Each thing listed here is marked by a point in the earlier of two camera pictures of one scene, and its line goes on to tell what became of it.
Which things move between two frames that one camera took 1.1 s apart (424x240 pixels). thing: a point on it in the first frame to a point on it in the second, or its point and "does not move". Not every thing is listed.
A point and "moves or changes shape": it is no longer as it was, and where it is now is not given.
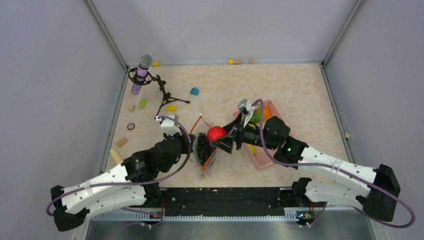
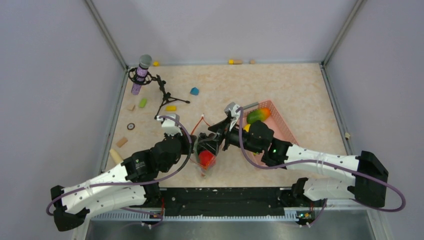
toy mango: [256, 116] does not move
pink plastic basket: [260, 159] does not move
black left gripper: [185, 141] does not move
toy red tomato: [215, 132] moves or changes shape
